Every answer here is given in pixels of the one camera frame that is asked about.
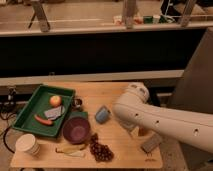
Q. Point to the green can on shelf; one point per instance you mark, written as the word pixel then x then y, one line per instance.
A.
pixel 148 19

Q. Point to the purple bowl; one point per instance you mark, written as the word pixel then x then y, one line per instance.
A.
pixel 76 130

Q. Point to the grey cloth in tray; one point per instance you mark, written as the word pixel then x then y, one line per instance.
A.
pixel 54 113

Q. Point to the small dark metal cup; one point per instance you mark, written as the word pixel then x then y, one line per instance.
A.
pixel 77 104

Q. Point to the green sponge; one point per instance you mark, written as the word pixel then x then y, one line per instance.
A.
pixel 78 114

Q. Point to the orange carrot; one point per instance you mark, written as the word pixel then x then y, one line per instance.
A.
pixel 43 121

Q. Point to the green plastic tray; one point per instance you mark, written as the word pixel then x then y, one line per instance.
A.
pixel 38 104

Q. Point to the yellow banana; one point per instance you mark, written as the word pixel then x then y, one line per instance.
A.
pixel 71 150

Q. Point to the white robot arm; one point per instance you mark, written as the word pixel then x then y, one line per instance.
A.
pixel 194 128

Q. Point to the blue cup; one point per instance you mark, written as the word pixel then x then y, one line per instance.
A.
pixel 102 115

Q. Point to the red yellow apple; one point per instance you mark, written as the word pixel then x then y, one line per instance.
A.
pixel 55 101

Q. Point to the bunch of dark grapes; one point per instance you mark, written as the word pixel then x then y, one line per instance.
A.
pixel 101 153

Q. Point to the white cup on shelf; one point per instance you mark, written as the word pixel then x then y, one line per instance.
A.
pixel 156 19

